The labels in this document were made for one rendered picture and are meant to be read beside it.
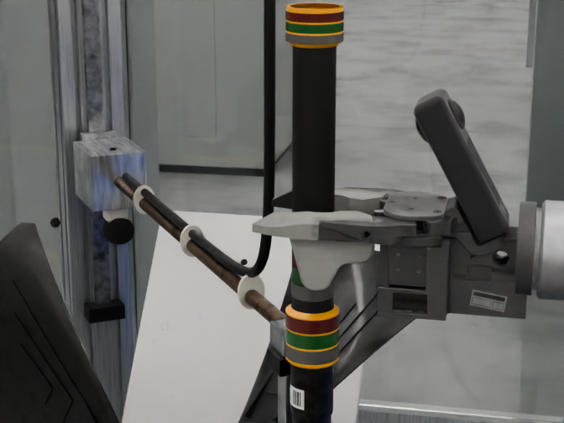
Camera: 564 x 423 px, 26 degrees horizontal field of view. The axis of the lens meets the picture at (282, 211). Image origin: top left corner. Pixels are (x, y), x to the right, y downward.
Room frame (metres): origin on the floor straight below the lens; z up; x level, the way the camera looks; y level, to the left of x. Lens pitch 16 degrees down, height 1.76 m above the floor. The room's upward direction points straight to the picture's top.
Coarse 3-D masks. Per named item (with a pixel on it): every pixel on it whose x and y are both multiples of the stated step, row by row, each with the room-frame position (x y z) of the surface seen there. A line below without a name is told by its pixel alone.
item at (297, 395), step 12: (300, 372) 0.90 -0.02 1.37; (312, 372) 0.90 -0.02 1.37; (324, 372) 0.90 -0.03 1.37; (300, 384) 0.90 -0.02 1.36; (312, 384) 0.90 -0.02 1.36; (324, 384) 0.90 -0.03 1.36; (300, 396) 0.90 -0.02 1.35; (312, 396) 0.90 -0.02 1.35; (324, 396) 0.90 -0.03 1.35; (300, 408) 0.90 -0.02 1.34; (312, 408) 0.90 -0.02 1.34; (324, 408) 0.90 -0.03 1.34; (300, 420) 0.90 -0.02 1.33; (312, 420) 0.90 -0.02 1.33; (324, 420) 0.90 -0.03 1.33
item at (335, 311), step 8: (288, 312) 0.91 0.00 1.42; (296, 312) 0.90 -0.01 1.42; (328, 312) 0.90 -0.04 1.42; (336, 312) 0.91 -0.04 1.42; (312, 320) 0.90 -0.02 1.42; (320, 320) 0.90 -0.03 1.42; (312, 336) 0.90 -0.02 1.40; (288, 344) 0.91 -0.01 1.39; (288, 360) 0.91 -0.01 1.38; (336, 360) 0.91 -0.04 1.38; (312, 368) 0.90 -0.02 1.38
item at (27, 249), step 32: (32, 224) 1.10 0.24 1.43; (0, 256) 1.10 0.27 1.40; (32, 256) 1.08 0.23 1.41; (0, 288) 1.09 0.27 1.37; (32, 288) 1.07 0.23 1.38; (0, 320) 1.08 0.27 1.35; (32, 320) 1.06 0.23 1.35; (64, 320) 1.04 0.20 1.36; (0, 352) 1.07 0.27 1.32; (32, 352) 1.05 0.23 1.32; (64, 352) 1.03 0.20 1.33; (0, 384) 1.07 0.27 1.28; (32, 384) 1.05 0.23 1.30; (64, 384) 1.03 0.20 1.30; (96, 384) 1.01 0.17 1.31; (0, 416) 1.07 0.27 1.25; (32, 416) 1.05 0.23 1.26; (64, 416) 1.02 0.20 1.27; (96, 416) 1.00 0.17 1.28
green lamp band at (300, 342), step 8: (288, 336) 0.91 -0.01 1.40; (296, 336) 0.90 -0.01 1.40; (304, 336) 0.90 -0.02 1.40; (320, 336) 0.90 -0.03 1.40; (328, 336) 0.90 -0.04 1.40; (336, 336) 0.91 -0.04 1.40; (296, 344) 0.90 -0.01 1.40; (304, 344) 0.90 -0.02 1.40; (312, 344) 0.89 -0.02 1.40; (320, 344) 0.90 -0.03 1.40; (328, 344) 0.90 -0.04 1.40; (336, 344) 0.91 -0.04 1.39
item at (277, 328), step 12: (276, 324) 0.95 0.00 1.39; (276, 336) 0.95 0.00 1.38; (276, 348) 0.95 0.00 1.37; (276, 360) 0.93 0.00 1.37; (276, 372) 0.93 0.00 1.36; (288, 372) 0.93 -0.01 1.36; (288, 384) 0.93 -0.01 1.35; (288, 396) 0.93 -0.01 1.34; (288, 408) 0.93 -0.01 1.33; (288, 420) 0.93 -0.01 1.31
